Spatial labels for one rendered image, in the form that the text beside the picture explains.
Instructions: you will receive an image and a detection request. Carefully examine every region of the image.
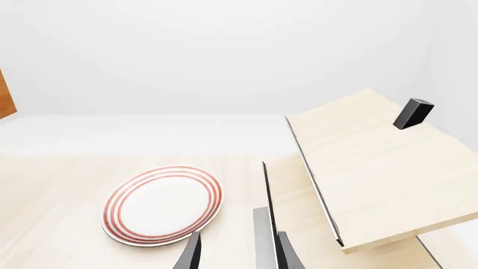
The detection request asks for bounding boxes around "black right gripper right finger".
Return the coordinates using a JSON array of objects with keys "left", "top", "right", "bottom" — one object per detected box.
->
[{"left": 278, "top": 231, "right": 307, "bottom": 269}]

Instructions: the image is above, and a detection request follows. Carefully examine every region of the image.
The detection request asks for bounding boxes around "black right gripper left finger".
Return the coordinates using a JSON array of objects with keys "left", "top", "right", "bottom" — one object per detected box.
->
[{"left": 172, "top": 231, "right": 203, "bottom": 269}]

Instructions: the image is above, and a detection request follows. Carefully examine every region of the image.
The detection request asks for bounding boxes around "pale wooden cabinet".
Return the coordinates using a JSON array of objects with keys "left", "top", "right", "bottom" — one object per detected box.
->
[{"left": 252, "top": 87, "right": 478, "bottom": 269}]

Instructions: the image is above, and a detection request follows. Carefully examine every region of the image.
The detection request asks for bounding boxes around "white plate with red rings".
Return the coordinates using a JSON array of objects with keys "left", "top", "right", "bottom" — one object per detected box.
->
[{"left": 100, "top": 164, "right": 225, "bottom": 249}]

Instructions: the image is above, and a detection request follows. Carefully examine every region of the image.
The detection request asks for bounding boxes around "brown wooden board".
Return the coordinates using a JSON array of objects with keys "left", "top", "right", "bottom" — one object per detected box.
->
[{"left": 0, "top": 69, "right": 18, "bottom": 121}]

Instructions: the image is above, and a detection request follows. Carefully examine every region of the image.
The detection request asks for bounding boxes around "small black block handle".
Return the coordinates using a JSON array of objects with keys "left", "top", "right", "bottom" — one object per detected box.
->
[{"left": 392, "top": 97, "right": 435, "bottom": 131}]

